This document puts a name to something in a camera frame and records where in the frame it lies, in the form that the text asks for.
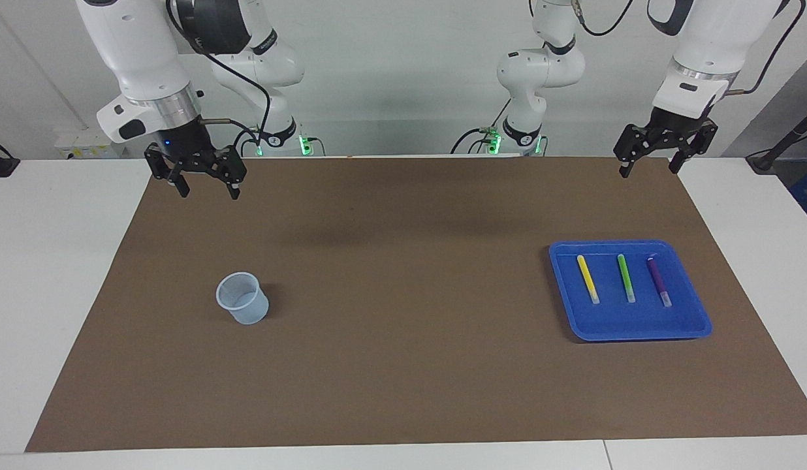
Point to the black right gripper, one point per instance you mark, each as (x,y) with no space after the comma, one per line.
(185,147)

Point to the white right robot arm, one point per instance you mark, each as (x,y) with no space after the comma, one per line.
(136,52)

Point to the purple pen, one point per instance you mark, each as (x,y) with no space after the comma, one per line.
(658,279)

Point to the pale blue plastic cup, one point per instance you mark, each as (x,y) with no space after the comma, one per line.
(250,313)

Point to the black angled stand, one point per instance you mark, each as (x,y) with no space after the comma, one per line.
(785,140)

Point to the blue plastic tray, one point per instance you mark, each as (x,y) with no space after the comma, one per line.
(612,320)

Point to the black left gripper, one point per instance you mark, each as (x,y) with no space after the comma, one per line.
(674,130)

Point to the yellow pen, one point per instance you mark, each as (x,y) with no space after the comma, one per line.
(587,277)

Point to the brown table mat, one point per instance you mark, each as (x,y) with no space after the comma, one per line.
(403,365)

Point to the green pen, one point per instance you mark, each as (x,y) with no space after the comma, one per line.
(625,277)

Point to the white box with yellow labels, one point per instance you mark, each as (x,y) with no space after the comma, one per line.
(77,143)

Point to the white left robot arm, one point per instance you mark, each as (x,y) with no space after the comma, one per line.
(717,32)

